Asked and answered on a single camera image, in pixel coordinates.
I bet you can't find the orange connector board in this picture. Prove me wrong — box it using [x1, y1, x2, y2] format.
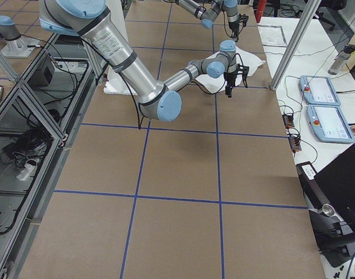
[282, 114, 295, 128]
[287, 134, 301, 153]

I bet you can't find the lower orange connector board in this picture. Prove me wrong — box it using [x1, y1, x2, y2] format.
[287, 134, 301, 153]

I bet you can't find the upper blue teach pendant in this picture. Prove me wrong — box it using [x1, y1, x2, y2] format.
[299, 75, 341, 106]

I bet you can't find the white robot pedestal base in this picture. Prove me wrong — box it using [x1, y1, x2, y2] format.
[103, 0, 140, 96]

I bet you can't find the aluminium frame post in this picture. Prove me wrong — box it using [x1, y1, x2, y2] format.
[269, 0, 321, 91]

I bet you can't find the aluminium side frame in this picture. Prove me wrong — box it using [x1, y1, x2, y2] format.
[0, 34, 106, 278]

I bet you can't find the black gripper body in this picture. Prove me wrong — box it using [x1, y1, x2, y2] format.
[228, 22, 240, 37]
[223, 71, 238, 84]

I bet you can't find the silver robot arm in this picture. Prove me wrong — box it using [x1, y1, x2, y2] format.
[39, 1, 240, 121]
[168, 0, 241, 40]

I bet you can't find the grey water bottle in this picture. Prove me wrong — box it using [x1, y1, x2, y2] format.
[328, 44, 355, 76]

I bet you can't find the lower blue teach pendant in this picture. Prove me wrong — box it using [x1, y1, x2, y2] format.
[307, 105, 355, 144]

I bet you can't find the white paper sheet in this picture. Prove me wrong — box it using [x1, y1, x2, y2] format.
[258, 24, 287, 47]

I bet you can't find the red fire extinguisher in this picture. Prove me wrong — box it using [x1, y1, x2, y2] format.
[255, 0, 267, 23]

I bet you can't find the upper orange connector board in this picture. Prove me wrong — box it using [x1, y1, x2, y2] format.
[282, 114, 295, 128]

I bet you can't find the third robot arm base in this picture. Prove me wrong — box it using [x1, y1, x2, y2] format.
[0, 15, 40, 58]

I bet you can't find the white printed t-shirt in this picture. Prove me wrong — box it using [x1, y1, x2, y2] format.
[191, 48, 267, 94]

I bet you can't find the white power strip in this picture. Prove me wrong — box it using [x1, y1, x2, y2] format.
[16, 161, 37, 181]

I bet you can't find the blue teach pendant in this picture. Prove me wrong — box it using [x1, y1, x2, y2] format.
[299, 75, 341, 106]
[307, 105, 355, 144]

